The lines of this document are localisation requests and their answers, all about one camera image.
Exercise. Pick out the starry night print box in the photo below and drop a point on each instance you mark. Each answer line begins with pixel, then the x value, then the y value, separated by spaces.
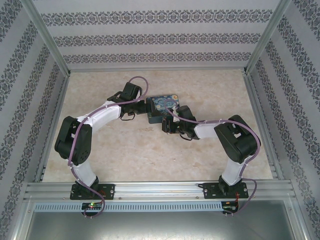
pixel 162 102

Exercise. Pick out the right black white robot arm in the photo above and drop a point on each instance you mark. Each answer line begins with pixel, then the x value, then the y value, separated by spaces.
pixel 232 172

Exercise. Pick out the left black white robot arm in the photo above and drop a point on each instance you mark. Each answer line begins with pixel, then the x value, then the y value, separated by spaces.
pixel 105 115

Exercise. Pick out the right controller circuit board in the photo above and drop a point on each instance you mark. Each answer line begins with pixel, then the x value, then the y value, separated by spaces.
pixel 230 205

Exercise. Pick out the controller circuit board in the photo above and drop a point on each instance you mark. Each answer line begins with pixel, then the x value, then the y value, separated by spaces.
pixel 230 205
pixel 92 206

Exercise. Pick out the grey metal panel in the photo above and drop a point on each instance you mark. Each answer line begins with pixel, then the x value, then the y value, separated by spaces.
pixel 160 227

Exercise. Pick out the left controller circuit board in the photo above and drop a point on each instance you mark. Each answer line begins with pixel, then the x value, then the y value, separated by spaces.
pixel 92 206

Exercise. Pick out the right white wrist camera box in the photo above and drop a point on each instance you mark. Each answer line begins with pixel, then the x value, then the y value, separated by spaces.
pixel 175 115

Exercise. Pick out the aluminium cross rail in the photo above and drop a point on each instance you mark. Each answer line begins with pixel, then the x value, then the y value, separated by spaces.
pixel 160 190

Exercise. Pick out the right aluminium side rail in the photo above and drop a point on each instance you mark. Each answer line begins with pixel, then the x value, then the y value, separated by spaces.
pixel 254 100

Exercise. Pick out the aluminium side rail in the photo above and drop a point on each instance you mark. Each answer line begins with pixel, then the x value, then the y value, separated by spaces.
pixel 254 100
pixel 60 100

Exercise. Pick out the left aluminium side rail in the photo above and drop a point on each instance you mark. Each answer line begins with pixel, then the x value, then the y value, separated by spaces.
pixel 60 100

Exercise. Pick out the left aluminium frame post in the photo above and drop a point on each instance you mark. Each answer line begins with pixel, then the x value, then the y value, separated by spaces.
pixel 47 37

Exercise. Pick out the aluminium frame post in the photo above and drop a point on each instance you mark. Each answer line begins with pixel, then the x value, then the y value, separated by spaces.
pixel 265 37
pixel 47 37

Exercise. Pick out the right aluminium frame post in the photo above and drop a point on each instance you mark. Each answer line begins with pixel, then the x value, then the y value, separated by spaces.
pixel 265 37

